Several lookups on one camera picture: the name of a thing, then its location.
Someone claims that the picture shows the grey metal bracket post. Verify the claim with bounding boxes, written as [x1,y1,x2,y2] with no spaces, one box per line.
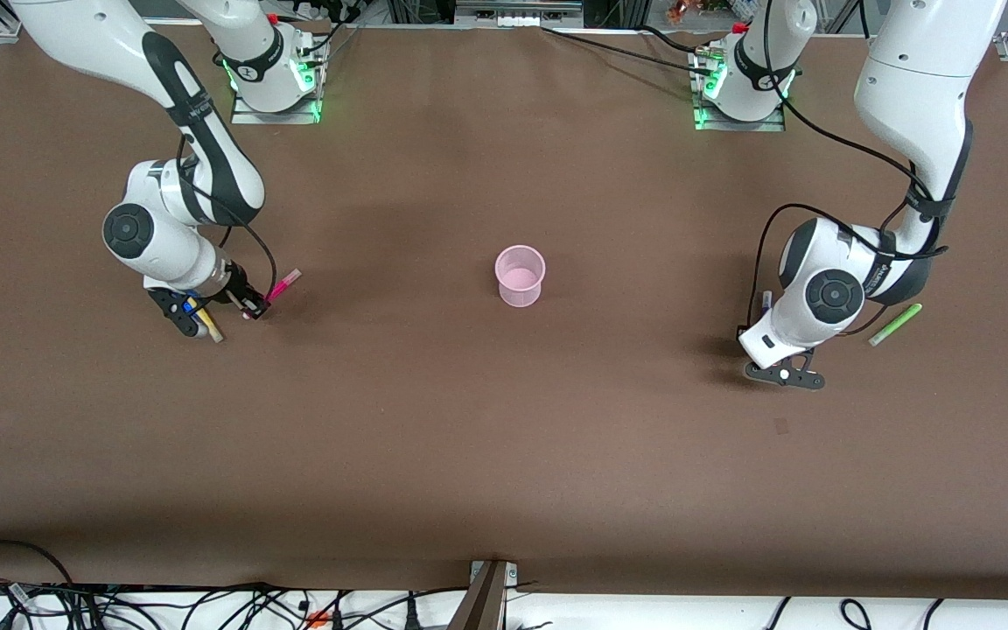
[446,559,520,630]

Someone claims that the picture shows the pink marker pen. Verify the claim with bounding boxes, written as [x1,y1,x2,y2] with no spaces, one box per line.
[243,269,304,319]

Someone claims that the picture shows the pink plastic cup holder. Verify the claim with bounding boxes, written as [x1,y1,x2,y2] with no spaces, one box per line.
[494,245,547,309]

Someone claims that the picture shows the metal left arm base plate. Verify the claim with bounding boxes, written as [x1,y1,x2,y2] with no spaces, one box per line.
[688,48,788,133]

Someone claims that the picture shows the green marker pen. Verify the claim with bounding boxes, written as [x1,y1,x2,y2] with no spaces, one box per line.
[868,302,924,348]

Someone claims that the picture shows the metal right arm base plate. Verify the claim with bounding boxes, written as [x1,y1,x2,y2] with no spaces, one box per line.
[230,39,330,126]

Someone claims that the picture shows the brown table cover sheet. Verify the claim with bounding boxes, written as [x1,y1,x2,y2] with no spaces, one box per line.
[0,21,1008,602]

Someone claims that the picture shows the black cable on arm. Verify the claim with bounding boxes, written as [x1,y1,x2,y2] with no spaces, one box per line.
[744,0,951,326]
[173,131,279,283]

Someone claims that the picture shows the black arched cable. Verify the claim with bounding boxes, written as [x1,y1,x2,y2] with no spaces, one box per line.
[0,539,76,589]

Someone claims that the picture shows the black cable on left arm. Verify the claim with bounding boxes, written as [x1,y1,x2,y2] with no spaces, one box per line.
[744,0,951,326]

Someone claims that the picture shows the black cable across table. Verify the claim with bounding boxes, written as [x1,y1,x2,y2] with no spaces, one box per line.
[542,24,708,69]

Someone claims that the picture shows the silver equipment box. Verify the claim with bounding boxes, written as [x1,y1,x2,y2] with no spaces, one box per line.
[453,0,585,28]

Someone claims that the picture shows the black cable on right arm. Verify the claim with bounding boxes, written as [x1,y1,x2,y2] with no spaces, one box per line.
[173,131,279,283]

